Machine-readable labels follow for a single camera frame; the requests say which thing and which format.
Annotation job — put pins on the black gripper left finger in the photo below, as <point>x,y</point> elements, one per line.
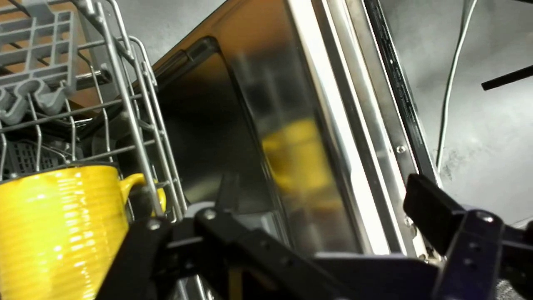
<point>244,263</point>

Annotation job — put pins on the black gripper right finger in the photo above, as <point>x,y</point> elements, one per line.
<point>433,210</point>

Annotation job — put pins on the stainless dishwasher door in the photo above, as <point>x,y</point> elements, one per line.
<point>306,105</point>

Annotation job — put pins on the grey dishwasher rack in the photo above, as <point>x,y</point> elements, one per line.
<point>78,87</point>

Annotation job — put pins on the yellow ribbed mug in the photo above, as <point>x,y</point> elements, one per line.
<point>61,230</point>

